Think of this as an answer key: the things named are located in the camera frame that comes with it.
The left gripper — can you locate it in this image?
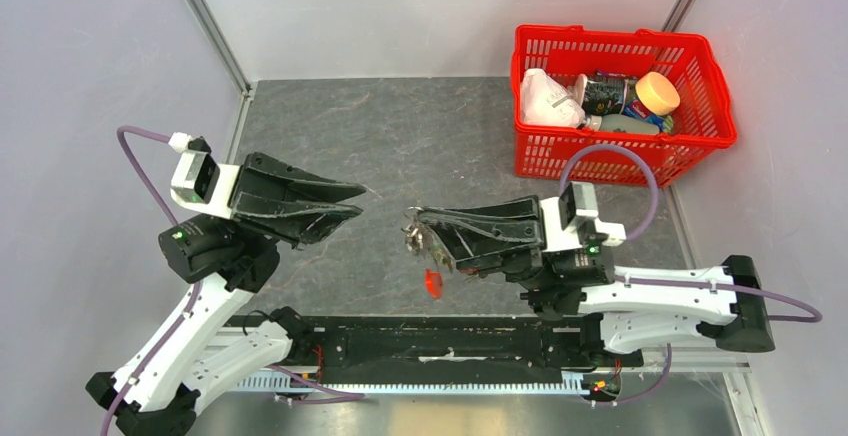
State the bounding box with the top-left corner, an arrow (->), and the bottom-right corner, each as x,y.
219,146 -> 371,247

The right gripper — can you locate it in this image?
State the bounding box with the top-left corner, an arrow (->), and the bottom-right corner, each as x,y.
418,193 -> 557,292

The keyring bunch with tags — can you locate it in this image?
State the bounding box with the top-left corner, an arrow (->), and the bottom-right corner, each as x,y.
402,206 -> 455,300

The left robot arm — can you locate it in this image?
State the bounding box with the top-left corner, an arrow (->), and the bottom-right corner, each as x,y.
86,149 -> 364,435

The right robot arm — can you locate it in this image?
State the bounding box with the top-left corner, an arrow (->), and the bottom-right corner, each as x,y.
404,196 -> 775,365

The white plastic bag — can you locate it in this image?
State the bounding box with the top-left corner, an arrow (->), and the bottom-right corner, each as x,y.
519,68 -> 586,128

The grey green pouch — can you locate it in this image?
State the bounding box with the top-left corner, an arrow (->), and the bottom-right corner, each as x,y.
585,114 -> 661,135

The dark printed can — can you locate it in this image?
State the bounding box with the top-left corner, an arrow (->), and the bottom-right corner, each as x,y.
573,72 -> 638,116

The jar with yellow lid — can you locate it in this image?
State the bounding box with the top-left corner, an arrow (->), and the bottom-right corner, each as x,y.
621,72 -> 681,133

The red plastic basket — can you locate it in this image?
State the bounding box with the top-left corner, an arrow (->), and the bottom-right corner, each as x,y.
510,24 -> 737,188

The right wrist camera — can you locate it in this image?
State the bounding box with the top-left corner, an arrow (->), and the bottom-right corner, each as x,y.
540,182 -> 626,253

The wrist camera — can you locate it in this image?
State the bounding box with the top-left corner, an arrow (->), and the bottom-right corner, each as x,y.
168,132 -> 241,219
540,182 -> 626,253

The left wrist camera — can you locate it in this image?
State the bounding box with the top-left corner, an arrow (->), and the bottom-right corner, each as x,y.
168,132 -> 241,219

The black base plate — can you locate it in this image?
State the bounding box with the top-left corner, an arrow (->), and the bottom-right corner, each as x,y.
284,316 -> 644,387

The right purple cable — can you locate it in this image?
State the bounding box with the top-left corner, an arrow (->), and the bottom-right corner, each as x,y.
559,144 -> 823,324

